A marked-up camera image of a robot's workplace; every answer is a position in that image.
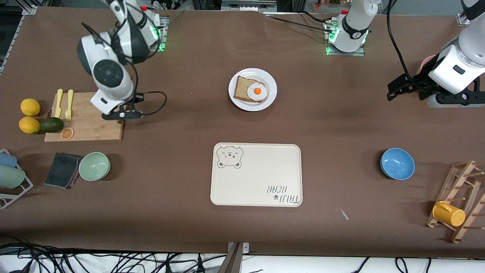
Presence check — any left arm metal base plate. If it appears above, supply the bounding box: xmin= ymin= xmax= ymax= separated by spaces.
xmin=324 ymin=17 xmax=366 ymax=56

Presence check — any cream bear print tray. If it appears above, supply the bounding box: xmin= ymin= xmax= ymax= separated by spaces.
xmin=210 ymin=143 xmax=303 ymax=207

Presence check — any pink bowl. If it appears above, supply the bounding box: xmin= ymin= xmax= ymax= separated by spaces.
xmin=416 ymin=55 xmax=437 ymax=76

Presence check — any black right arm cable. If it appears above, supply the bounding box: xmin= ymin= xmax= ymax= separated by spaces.
xmin=81 ymin=21 xmax=167 ymax=116

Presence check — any pale green bowl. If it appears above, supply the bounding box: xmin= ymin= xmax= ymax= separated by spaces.
xmin=78 ymin=152 xmax=111 ymax=181

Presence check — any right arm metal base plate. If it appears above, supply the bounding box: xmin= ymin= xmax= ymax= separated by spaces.
xmin=126 ymin=14 xmax=169 ymax=52

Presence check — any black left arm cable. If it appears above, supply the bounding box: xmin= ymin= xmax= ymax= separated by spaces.
xmin=386 ymin=0 xmax=419 ymax=82

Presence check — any dark grey sponge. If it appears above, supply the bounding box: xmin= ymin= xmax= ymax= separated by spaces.
xmin=45 ymin=152 xmax=83 ymax=189

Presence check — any fried egg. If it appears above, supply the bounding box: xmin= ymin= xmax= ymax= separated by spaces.
xmin=247 ymin=82 xmax=269 ymax=101

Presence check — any aluminium frame profile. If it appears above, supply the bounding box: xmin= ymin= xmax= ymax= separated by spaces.
xmin=221 ymin=0 xmax=278 ymax=12

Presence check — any dark green avocado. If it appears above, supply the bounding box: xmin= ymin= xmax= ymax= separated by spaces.
xmin=39 ymin=117 xmax=64 ymax=133

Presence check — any yellow plastic knife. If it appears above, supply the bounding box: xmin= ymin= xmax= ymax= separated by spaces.
xmin=54 ymin=89 xmax=64 ymax=119

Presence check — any bamboo cutting board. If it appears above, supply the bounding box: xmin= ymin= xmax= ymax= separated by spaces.
xmin=44 ymin=91 xmax=126 ymax=143

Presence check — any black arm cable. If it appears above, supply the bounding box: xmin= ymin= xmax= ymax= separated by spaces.
xmin=386 ymin=0 xmax=419 ymax=82
xmin=81 ymin=21 xmax=167 ymax=116

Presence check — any white round plate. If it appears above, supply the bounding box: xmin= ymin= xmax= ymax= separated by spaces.
xmin=228 ymin=68 xmax=277 ymax=112

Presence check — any wooden mug rack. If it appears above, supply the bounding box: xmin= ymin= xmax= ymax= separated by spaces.
xmin=426 ymin=160 xmax=485 ymax=243

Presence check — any black cable across table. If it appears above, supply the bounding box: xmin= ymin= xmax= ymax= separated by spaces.
xmin=265 ymin=11 xmax=335 ymax=33

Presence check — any pale green cup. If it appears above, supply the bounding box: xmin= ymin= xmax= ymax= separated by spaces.
xmin=0 ymin=165 xmax=26 ymax=189

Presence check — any white wire cup rack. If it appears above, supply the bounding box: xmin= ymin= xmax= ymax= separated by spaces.
xmin=0 ymin=149 xmax=34 ymax=209

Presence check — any blue cup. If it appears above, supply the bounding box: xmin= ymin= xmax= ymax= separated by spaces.
xmin=0 ymin=152 xmax=17 ymax=168

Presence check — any blue bowl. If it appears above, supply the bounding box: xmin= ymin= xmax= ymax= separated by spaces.
xmin=380 ymin=148 xmax=415 ymax=180

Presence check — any yellow mug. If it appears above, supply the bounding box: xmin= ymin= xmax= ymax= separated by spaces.
xmin=432 ymin=201 xmax=466 ymax=227

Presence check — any yellow plastic fork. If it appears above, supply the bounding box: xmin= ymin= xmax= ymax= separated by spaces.
xmin=65 ymin=89 xmax=74 ymax=122

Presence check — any brown bread slice under egg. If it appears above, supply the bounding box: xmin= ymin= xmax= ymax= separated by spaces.
xmin=233 ymin=75 xmax=268 ymax=104

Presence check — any yellow lemon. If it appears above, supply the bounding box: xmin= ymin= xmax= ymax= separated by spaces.
xmin=20 ymin=98 xmax=41 ymax=116
xmin=19 ymin=116 xmax=41 ymax=135

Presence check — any dark slanted pole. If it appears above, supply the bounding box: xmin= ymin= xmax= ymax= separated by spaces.
xmin=217 ymin=243 xmax=243 ymax=273

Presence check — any black floor cable tangle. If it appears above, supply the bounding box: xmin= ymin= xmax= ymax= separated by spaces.
xmin=0 ymin=235 xmax=228 ymax=273

